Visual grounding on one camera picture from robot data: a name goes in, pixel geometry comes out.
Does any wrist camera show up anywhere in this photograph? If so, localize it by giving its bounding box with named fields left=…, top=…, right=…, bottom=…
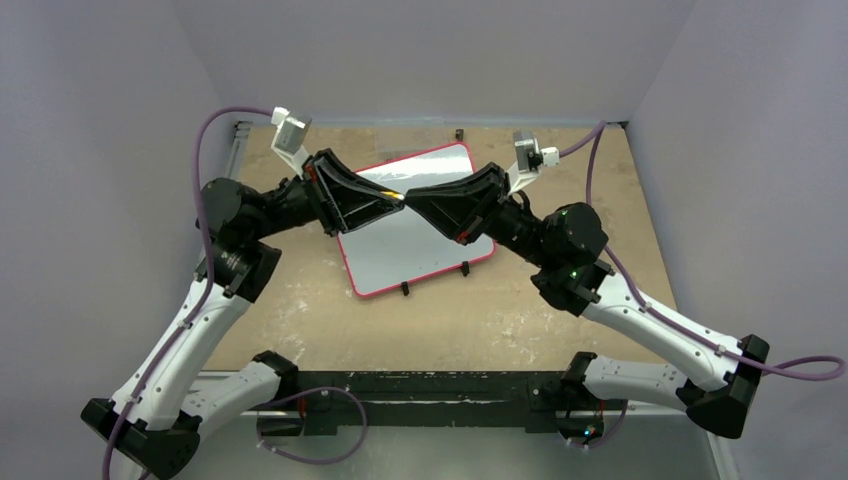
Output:
left=506, top=131, right=560, bottom=194
left=271, top=107, right=312, bottom=176

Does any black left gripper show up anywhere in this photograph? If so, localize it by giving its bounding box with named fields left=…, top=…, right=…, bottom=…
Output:
left=249, top=149, right=404, bottom=241

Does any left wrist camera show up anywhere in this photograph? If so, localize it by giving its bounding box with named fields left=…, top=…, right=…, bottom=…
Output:
left=271, top=107, right=312, bottom=176

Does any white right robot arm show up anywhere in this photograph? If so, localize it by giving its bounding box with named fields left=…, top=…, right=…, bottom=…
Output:
left=405, top=164, right=769, bottom=439

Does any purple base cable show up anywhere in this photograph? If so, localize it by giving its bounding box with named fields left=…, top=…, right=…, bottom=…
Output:
left=256, top=384, right=370, bottom=466
left=566, top=397, right=634, bottom=452

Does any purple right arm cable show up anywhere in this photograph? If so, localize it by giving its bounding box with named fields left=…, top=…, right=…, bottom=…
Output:
left=556, top=120, right=847, bottom=383

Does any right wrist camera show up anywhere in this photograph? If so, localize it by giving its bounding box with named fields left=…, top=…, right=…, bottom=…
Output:
left=506, top=131, right=560, bottom=194

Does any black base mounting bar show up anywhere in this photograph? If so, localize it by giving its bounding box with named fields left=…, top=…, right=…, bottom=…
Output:
left=263, top=371, right=624, bottom=436

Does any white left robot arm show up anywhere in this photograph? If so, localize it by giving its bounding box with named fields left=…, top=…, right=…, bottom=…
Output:
left=81, top=149, right=403, bottom=479

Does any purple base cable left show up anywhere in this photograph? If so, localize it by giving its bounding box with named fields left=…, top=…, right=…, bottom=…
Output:
left=256, top=384, right=370, bottom=466

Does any red framed whiteboard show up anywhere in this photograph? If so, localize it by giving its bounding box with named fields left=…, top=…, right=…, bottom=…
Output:
left=337, top=142, right=496, bottom=297

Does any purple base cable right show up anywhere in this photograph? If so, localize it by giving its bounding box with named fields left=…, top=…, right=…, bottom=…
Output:
left=566, top=397, right=634, bottom=452

